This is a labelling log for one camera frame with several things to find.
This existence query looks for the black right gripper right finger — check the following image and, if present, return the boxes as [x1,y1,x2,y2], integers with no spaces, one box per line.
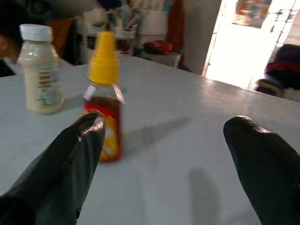
[223,116,300,225]

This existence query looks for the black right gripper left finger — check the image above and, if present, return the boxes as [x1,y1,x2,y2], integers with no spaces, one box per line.
[0,112,106,225]

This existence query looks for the dark bag pile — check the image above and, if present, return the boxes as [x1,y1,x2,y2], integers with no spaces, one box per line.
[254,44,300,103]

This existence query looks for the milky white bottle white cap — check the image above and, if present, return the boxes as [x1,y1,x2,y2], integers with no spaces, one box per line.
[16,23,65,115]

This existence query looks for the red-label bottle yellow cap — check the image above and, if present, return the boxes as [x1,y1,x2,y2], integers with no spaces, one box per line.
[81,30,126,164]

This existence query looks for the person with dark hair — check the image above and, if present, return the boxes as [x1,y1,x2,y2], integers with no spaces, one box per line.
[0,14,26,78]

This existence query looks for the brown hanging cloth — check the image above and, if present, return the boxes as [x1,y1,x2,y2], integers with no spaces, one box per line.
[48,18,77,64]

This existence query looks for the white bench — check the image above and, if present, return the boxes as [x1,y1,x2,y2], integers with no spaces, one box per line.
[140,52,182,69]

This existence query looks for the red cloth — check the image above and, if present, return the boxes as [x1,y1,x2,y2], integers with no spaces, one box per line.
[142,40,174,56]

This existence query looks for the orange hanging cloth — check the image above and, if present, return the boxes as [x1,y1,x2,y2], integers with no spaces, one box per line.
[166,0,186,65]

